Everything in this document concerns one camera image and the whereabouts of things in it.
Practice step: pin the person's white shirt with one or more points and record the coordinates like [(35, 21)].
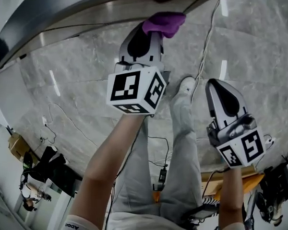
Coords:
[(134, 221)]

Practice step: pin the large orange cushion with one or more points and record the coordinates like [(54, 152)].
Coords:
[(252, 183)]

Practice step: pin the person's right white shoe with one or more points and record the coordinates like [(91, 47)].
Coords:
[(186, 86)]

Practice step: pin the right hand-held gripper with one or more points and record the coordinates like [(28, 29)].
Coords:
[(240, 145)]

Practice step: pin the person's right forearm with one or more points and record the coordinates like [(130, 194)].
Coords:
[(230, 188)]

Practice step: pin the person's grey trousers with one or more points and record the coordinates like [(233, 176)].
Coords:
[(182, 140)]

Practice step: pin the black power adapter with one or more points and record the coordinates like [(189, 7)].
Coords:
[(162, 175)]

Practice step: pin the purple cloth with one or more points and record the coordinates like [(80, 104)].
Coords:
[(164, 24)]

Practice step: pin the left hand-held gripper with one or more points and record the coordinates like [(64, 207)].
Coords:
[(127, 90)]

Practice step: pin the brown cardboard box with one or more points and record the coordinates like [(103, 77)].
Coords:
[(18, 146)]

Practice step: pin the dark wooden sink cabinet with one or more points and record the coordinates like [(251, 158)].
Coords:
[(62, 3)]

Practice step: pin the person's left forearm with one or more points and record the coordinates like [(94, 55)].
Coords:
[(115, 147)]

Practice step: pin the white plug adapter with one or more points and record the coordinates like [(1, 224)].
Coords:
[(270, 141)]

